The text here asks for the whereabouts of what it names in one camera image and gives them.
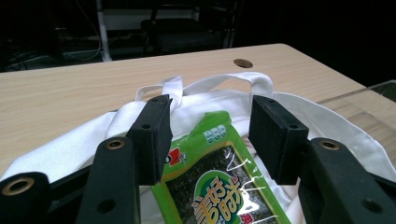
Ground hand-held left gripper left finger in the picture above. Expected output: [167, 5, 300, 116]
[125, 94, 174, 187]

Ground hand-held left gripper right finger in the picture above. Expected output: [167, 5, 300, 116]
[247, 94, 310, 186]

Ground white cloth tote bag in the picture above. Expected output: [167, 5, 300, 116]
[0, 71, 396, 224]

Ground green seaweed snack packet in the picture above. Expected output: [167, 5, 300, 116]
[150, 110, 292, 224]

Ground clear plastic box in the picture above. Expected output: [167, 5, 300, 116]
[317, 79, 396, 158]

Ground black folding chair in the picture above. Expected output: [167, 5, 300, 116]
[140, 2, 238, 55]

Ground white desk leg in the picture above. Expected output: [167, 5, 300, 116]
[94, 0, 114, 63]

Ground floor cables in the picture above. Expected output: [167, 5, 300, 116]
[6, 0, 105, 68]

